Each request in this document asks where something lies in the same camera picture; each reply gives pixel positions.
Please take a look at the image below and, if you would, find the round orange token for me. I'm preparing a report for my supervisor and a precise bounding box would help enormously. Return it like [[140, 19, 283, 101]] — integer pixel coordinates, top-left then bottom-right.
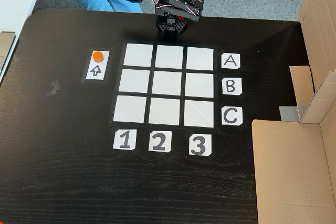
[[92, 50, 104, 63]]

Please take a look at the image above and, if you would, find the white grid sheet black tape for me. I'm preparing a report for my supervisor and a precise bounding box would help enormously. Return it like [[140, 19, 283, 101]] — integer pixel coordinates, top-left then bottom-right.
[[109, 40, 220, 130]]

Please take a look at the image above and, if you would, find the white arrow paper sheet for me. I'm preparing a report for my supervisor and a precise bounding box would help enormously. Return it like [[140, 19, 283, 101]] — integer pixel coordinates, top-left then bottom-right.
[[85, 49, 110, 81]]

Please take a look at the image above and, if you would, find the paper sheet letter A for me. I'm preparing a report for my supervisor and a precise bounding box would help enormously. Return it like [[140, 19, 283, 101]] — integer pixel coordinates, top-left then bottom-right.
[[221, 52, 241, 70]]

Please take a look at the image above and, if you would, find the paper sheet letter B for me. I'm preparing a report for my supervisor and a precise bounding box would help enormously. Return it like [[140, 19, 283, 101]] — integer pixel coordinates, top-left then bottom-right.
[[222, 77, 243, 95]]

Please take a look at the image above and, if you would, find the brown cardboard piece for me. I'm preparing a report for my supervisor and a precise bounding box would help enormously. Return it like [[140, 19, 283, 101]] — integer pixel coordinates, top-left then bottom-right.
[[0, 31, 16, 72]]

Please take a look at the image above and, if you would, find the paper sheet number 1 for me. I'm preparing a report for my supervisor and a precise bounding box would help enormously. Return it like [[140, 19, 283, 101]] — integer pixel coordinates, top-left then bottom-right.
[[113, 129, 138, 151]]

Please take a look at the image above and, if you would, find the paper sheet number 2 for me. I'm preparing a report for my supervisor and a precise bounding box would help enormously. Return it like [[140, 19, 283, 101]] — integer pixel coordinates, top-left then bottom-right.
[[148, 130, 173, 153]]

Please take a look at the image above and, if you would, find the paper sheet letter C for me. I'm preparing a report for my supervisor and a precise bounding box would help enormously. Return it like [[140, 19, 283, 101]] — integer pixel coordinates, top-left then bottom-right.
[[221, 106, 243, 126]]

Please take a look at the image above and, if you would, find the paper sheet number 3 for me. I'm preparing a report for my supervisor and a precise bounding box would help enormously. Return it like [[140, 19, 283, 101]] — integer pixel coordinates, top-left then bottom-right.
[[188, 133, 213, 156]]

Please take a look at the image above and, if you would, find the brown cardboard screen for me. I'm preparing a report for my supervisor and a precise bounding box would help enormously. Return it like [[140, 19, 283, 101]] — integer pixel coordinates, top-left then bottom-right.
[[251, 0, 336, 224]]

